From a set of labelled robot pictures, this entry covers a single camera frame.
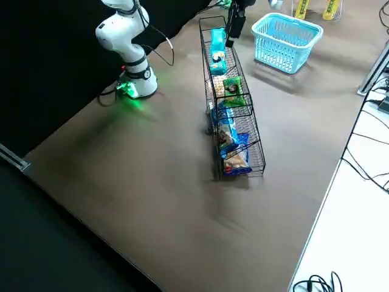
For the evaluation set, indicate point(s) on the clear acrylic bottle tray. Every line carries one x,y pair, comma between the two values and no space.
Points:
316,16

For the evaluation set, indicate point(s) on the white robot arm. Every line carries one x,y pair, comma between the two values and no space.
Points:
121,30

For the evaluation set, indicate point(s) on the long blue biscuit packet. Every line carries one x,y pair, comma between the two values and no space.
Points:
226,121

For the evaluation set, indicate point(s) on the aluminium profile post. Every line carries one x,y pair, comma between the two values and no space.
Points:
15,158

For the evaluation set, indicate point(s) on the aluminium camera stand post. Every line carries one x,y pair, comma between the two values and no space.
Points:
372,73

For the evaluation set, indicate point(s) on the yellow label tea bottle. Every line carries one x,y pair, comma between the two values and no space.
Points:
331,9
303,7

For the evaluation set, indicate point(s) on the teal chips bag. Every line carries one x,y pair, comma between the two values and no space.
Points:
217,38

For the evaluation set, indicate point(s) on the green snack bag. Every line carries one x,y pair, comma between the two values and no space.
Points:
234,91

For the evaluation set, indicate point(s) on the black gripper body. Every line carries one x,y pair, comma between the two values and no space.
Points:
240,21

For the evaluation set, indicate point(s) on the blue cracker bag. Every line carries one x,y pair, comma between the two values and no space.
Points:
237,164

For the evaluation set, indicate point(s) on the light blue plastic basket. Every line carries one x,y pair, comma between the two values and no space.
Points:
278,39

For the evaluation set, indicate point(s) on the teal chips bag cartoon print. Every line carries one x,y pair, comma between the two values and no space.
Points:
218,62

